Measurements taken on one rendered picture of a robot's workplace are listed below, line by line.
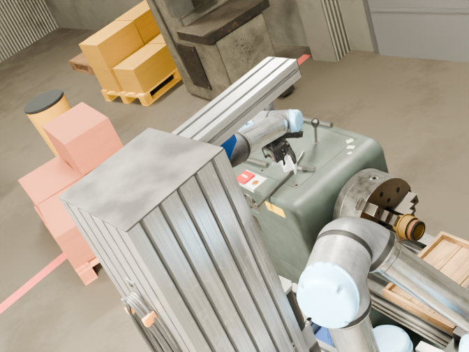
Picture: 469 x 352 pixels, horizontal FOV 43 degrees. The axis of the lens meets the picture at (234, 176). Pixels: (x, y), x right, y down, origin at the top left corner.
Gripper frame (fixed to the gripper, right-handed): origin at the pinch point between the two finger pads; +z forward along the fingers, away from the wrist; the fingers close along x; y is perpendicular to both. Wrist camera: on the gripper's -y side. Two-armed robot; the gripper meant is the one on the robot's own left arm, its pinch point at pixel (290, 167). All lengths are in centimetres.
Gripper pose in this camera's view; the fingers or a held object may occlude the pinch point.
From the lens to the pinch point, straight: 231.7
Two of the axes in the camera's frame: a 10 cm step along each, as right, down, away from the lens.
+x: 5.9, 2.8, -7.6
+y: -7.4, 5.7, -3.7
